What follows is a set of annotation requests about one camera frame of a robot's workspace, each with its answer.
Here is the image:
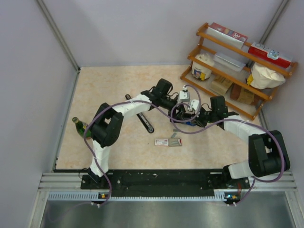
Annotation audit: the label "blue black stapler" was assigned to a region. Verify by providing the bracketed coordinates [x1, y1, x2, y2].
[178, 122, 196, 126]

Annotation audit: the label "red white staple box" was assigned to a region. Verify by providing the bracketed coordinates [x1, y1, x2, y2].
[155, 138, 182, 147]

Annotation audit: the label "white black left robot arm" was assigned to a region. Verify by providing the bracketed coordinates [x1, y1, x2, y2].
[88, 78, 190, 188]

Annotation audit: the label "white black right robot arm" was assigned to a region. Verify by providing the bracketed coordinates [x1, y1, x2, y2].
[188, 96, 290, 188]

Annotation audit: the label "brown paper package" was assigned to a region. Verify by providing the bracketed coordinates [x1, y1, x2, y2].
[230, 84, 260, 105]

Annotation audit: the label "white jar yellow label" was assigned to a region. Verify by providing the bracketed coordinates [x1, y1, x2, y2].
[191, 53, 215, 81]

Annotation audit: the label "wooden three-tier rack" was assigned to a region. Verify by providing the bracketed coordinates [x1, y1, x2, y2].
[180, 23, 298, 120]

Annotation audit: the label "clear plastic tray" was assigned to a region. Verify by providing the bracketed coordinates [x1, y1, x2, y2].
[213, 52, 246, 72]

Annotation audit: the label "white paper bag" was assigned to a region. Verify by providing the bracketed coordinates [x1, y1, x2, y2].
[246, 63, 285, 90]

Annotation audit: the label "red white foil box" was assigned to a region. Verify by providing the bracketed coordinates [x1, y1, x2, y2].
[206, 22, 248, 49]

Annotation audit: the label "red cling wrap box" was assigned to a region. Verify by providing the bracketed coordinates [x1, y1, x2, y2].
[248, 42, 292, 68]

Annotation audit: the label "green glass bottle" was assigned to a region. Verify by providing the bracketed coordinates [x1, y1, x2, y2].
[72, 117, 91, 139]

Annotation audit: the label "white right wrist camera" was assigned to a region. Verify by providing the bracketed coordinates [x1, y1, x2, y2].
[187, 99, 201, 113]

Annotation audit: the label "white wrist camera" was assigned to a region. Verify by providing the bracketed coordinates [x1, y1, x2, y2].
[187, 99, 201, 113]
[178, 85, 190, 105]

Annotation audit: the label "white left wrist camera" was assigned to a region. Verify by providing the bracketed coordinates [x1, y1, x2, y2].
[178, 85, 190, 105]

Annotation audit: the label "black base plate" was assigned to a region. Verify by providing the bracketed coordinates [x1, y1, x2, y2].
[81, 169, 250, 197]

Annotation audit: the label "grey slotted cable duct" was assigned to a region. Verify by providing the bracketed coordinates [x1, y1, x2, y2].
[47, 191, 239, 202]

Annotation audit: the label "aluminium rail frame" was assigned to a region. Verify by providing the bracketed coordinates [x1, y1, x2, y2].
[38, 171, 297, 192]

